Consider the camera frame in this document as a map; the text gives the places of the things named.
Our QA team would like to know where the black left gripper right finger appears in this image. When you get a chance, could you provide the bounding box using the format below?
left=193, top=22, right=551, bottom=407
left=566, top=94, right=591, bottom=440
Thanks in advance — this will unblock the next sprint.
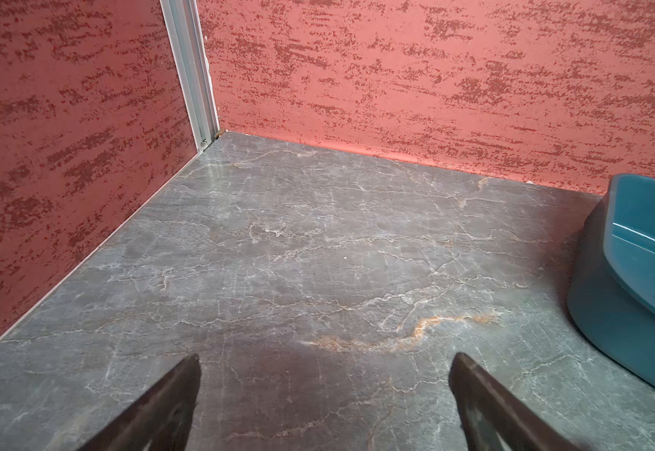
left=449, top=353, right=578, bottom=450

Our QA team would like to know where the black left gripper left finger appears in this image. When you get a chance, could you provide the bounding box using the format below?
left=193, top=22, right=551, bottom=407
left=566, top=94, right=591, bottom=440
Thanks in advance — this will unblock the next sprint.
left=81, top=354, right=201, bottom=450

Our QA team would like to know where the teal plastic bin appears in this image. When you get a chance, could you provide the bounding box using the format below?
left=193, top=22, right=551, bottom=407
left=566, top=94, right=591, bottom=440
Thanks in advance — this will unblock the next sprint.
left=567, top=174, right=655, bottom=387

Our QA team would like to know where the aluminium corner post left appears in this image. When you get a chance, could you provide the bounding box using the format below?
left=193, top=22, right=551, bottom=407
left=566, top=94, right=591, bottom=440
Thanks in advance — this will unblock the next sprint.
left=160, top=0, right=221, bottom=154

